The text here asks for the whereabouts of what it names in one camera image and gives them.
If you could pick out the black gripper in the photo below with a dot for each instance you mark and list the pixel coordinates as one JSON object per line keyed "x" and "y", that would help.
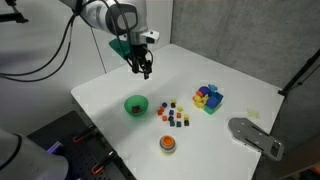
{"x": 140, "y": 51}

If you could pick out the green plastic bowl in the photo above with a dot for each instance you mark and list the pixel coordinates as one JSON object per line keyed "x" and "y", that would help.
{"x": 130, "y": 103}

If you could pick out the small blue block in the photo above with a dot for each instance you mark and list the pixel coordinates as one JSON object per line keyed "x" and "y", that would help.
{"x": 136, "y": 107}

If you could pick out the small blue-purple block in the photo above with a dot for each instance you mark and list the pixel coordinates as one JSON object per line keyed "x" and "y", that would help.
{"x": 164, "y": 104}

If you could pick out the small orange block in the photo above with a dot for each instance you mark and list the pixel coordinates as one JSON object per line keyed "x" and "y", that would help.
{"x": 136, "y": 111}
{"x": 164, "y": 118}
{"x": 178, "y": 115}
{"x": 161, "y": 108}
{"x": 159, "y": 112}

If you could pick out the small yellow block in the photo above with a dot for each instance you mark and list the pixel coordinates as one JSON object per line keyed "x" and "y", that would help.
{"x": 180, "y": 108}
{"x": 173, "y": 101}
{"x": 186, "y": 117}

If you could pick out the small black block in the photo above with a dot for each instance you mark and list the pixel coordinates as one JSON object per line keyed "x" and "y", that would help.
{"x": 173, "y": 105}

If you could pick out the small dark purple block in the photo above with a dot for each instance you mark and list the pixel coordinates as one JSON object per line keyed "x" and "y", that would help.
{"x": 170, "y": 118}

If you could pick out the large orange block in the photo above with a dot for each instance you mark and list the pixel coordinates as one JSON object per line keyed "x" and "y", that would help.
{"x": 199, "y": 93}

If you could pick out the small dark green block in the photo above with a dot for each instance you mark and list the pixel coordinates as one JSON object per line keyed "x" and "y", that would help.
{"x": 172, "y": 123}
{"x": 178, "y": 124}

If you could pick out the large purple block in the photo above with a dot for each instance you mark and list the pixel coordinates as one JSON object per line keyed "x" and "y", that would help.
{"x": 204, "y": 90}

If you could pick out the large yellow block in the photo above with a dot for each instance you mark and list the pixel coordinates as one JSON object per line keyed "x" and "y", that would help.
{"x": 200, "y": 100}

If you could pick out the small dark maroon block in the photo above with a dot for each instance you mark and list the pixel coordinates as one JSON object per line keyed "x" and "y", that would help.
{"x": 186, "y": 122}

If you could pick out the large light blue block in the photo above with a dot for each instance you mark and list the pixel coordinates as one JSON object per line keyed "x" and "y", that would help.
{"x": 212, "y": 87}

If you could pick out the large green block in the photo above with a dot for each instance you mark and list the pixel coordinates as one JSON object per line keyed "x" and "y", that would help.
{"x": 210, "y": 110}

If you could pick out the large blue cube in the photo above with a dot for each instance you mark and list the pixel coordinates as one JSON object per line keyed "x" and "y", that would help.
{"x": 214, "y": 99}

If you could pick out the rainbow stacking cups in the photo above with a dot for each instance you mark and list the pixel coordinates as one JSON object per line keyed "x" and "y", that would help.
{"x": 167, "y": 144}

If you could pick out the black orange clamp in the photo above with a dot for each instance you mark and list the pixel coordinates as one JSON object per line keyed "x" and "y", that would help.
{"x": 105, "y": 162}
{"x": 85, "y": 133}

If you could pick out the black perforated breadboard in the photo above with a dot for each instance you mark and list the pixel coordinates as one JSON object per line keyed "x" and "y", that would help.
{"x": 73, "y": 156}

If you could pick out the gray metal plate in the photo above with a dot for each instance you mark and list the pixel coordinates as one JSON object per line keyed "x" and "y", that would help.
{"x": 253, "y": 135}

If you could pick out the black pole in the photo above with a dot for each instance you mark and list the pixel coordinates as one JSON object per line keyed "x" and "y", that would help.
{"x": 300, "y": 73}

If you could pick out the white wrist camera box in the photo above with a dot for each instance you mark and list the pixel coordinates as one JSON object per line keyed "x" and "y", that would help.
{"x": 150, "y": 36}

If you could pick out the black camera bracket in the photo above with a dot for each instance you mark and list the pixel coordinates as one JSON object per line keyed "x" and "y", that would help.
{"x": 13, "y": 17}

